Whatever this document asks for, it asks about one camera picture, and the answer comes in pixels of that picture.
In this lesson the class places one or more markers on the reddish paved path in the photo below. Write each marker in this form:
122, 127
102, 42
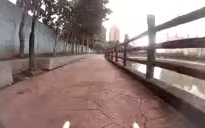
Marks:
90, 86

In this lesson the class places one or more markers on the tall pink building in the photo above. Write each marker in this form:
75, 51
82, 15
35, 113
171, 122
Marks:
114, 34

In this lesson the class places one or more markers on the low concrete planter kerb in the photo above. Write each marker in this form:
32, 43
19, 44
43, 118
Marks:
53, 61

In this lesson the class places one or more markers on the row of trees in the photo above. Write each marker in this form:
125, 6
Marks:
71, 23

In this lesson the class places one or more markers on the robot's own part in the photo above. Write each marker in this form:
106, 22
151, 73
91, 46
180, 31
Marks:
66, 125
135, 125

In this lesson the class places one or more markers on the grey concrete kerb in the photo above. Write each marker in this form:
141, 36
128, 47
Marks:
176, 98

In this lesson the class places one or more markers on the canal water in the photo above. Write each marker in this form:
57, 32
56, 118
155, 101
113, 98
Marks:
190, 81

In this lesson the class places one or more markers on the wooden rail fence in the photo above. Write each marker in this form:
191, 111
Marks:
151, 43

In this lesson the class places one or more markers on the pale concrete wall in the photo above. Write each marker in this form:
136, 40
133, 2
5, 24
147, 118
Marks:
5, 33

